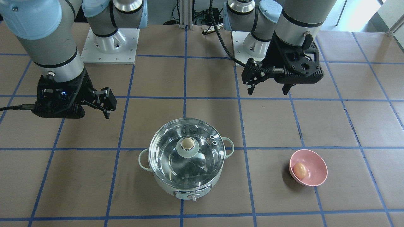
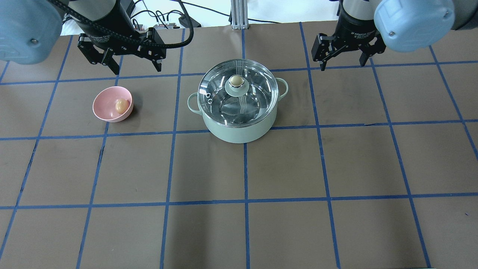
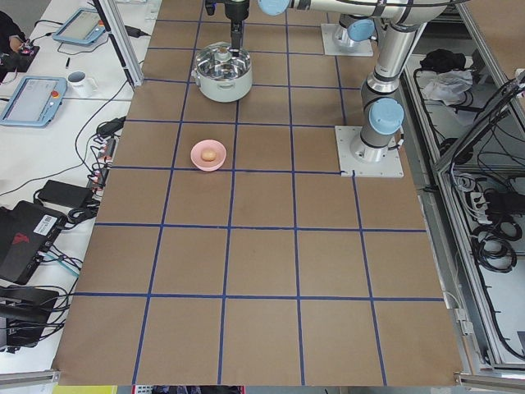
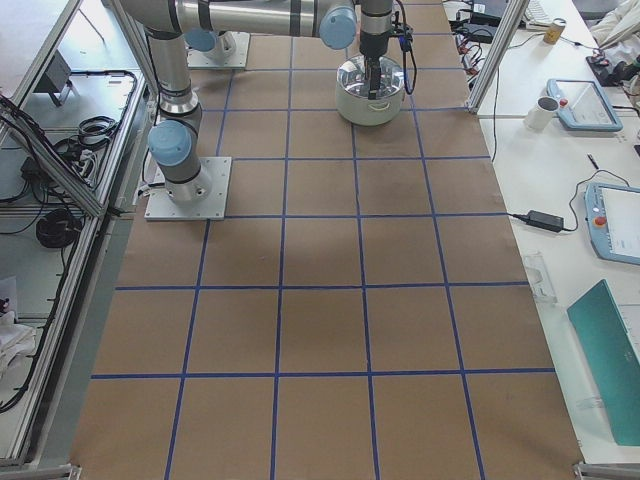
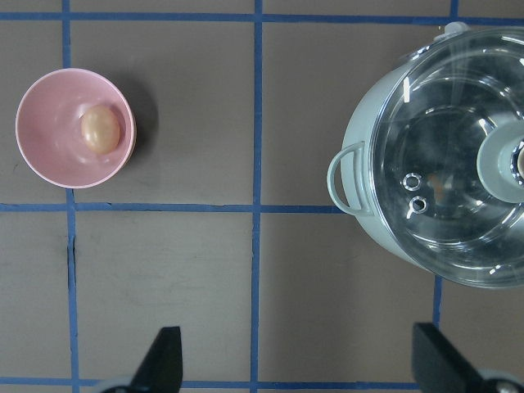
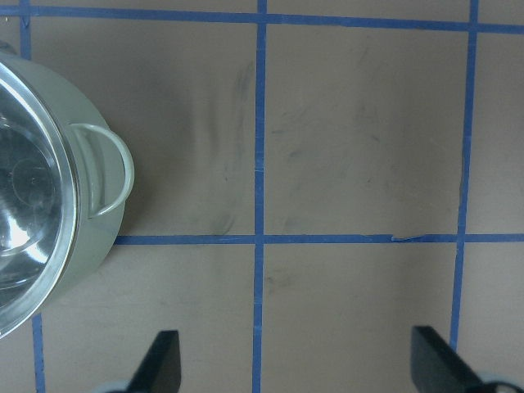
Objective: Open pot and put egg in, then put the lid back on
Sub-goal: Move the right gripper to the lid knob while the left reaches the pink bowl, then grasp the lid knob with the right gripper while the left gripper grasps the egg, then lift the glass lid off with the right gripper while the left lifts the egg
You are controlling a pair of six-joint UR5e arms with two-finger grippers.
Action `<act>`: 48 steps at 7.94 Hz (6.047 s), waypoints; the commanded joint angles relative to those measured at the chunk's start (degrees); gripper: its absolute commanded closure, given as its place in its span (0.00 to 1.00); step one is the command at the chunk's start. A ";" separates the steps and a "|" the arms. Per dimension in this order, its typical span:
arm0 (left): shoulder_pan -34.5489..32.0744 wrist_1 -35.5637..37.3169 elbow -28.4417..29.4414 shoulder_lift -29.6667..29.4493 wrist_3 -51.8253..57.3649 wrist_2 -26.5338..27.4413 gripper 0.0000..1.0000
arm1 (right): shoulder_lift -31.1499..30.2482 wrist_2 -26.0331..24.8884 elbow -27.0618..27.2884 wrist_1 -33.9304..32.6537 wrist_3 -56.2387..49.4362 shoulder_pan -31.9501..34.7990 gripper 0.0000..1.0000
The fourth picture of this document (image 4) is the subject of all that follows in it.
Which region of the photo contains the white mug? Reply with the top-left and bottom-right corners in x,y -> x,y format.
524,96 -> 559,131

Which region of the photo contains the small black stand box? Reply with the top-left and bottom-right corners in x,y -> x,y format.
33,50 -> 76,107

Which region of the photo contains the coiled black cable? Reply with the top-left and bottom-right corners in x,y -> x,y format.
35,208 -> 84,250

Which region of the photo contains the near teach pendant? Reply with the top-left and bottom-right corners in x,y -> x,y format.
584,182 -> 639,265

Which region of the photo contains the aluminium frame post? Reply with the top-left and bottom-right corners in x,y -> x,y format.
467,0 -> 528,113

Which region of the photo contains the black pen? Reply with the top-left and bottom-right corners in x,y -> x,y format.
587,153 -> 599,171

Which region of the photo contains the teal green board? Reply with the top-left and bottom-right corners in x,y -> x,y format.
567,279 -> 639,446

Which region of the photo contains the pale green cooking pot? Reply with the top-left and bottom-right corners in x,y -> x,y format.
336,55 -> 406,126

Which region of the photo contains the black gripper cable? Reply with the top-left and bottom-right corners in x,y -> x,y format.
392,0 -> 419,96

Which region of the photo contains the clear plastic holder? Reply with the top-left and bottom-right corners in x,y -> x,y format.
522,252 -> 557,304

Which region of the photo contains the far teach pendant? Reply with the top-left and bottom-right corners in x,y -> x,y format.
546,79 -> 623,132

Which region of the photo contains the teach pendant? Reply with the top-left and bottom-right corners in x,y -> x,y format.
584,182 -> 639,265
546,79 -> 623,132

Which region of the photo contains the brown paper table cover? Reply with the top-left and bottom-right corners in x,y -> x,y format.
71,1 -> 580,479

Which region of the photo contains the black power adapter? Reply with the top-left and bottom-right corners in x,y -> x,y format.
525,210 -> 564,233

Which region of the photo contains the black electronics box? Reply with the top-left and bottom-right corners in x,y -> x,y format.
449,0 -> 508,44

